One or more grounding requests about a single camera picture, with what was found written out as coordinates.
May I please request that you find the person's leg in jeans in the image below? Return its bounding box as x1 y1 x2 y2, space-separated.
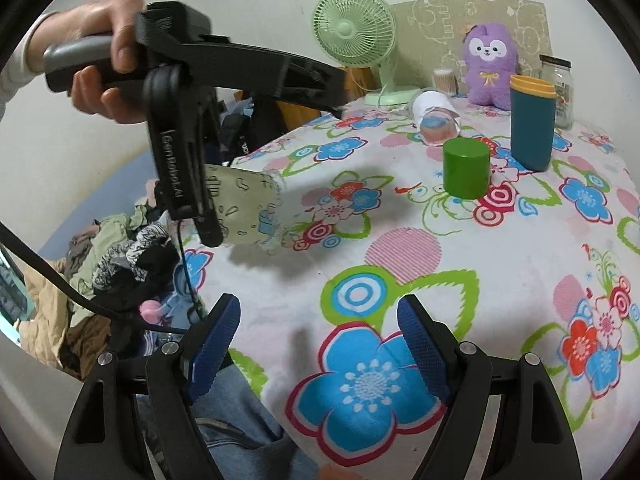
135 365 321 480

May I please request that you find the clear cup with pink base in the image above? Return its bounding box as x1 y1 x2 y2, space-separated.
410 89 462 146

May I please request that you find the pile of clothes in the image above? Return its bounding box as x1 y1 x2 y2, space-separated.
20 205 211 381

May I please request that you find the clear patterned cup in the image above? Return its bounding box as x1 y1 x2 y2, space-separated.
202 167 288 251

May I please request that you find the black cable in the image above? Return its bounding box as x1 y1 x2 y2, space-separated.
0 222 206 333

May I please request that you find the purple plush toy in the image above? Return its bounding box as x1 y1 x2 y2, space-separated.
460 21 521 108

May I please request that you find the cotton swab container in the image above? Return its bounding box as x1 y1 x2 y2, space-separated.
432 66 458 96

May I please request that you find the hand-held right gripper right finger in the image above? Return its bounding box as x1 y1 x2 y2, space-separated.
396 294 583 480

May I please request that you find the pink plastic item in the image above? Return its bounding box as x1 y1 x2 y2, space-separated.
140 300 168 323

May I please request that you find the black bag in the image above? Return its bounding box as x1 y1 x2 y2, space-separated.
217 90 291 166

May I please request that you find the person's left hand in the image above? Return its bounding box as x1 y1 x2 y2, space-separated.
27 0 151 126

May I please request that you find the person's left forearm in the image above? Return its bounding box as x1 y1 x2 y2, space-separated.
0 10 56 116

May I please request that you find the glass jar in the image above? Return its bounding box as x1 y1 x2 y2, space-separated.
539 54 575 131

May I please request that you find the orange wooden furniture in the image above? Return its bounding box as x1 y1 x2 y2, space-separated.
277 65 376 136

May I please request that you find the floral tablecloth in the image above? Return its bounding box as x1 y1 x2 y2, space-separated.
180 95 640 480

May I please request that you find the green desk fan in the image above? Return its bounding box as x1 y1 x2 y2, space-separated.
312 0 423 108

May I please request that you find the beige patterned board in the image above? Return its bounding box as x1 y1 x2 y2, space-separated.
390 0 553 81

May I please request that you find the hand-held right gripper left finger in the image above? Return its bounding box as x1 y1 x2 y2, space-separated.
52 292 243 480

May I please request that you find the teal cup with yellow rim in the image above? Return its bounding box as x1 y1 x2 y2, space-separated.
509 74 557 172

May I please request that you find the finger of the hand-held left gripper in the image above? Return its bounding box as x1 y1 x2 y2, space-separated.
219 41 349 117
191 109 224 248

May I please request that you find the blue bed sheet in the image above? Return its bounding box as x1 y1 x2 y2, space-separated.
37 150 156 261

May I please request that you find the green cup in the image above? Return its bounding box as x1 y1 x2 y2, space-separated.
442 137 492 198

